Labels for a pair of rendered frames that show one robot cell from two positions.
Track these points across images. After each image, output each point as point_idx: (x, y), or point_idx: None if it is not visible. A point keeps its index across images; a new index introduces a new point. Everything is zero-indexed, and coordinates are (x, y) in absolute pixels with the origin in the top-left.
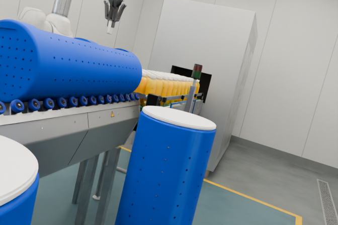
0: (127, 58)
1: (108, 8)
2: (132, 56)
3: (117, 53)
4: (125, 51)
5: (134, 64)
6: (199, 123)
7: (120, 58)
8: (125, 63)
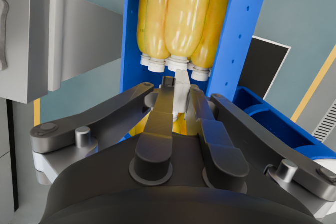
0: (242, 50)
1: (118, 110)
2: None
3: (224, 96)
4: (233, 11)
5: (259, 12)
6: (335, 204)
7: (231, 94)
8: (241, 70)
